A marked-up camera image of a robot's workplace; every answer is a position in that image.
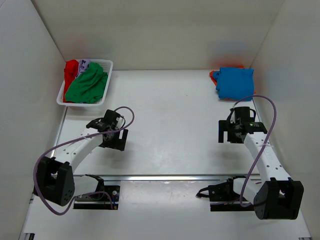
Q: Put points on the green t shirt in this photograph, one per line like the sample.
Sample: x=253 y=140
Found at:
x=89 y=87

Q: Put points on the orange folded t shirt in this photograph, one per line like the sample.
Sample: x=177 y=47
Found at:
x=213 y=76

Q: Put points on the red t shirt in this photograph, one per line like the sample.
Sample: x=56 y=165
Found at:
x=70 y=71

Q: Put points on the blue folded t shirt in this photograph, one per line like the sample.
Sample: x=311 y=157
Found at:
x=235 y=82

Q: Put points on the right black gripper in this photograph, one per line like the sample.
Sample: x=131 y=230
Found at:
x=226 y=126

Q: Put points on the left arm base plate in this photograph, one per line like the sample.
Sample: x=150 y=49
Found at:
x=105 y=195

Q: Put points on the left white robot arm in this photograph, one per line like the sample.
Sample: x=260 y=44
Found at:
x=53 y=177

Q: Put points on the lilac t shirt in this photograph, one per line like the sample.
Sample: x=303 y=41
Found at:
x=83 y=65

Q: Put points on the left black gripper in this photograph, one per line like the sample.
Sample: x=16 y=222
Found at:
x=118 y=143

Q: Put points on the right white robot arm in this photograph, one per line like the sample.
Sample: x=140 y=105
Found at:
x=278 y=196

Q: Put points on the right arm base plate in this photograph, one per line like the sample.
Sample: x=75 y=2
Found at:
x=222 y=197

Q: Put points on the aluminium table rail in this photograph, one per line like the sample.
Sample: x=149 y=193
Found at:
x=168 y=178

